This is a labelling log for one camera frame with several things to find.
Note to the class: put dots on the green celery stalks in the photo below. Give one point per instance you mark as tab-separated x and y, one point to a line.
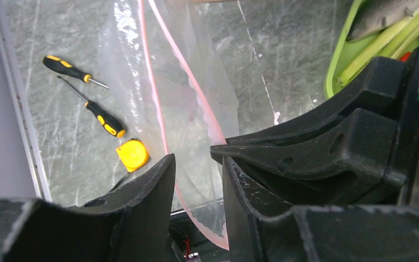
349	58

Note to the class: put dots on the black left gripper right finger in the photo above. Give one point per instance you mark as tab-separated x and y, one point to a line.
261	226

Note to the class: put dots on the grey fish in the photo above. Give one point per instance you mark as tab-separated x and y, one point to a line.
374	16

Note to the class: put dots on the yellow tape measure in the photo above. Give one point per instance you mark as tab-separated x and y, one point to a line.
133	155

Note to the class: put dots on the green plastic tray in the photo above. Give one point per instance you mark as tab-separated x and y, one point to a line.
372	28

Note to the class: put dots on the aluminium rail left edge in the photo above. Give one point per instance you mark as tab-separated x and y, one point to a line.
23	115

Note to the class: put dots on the black yellow screwdriver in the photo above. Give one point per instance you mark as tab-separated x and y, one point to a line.
61	66
109	122

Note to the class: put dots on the clear zip top bag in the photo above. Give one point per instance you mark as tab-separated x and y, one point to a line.
160	64

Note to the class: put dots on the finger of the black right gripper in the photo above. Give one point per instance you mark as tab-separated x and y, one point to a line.
351	161
378	89

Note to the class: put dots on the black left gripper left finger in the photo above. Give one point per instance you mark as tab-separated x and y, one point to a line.
130	223

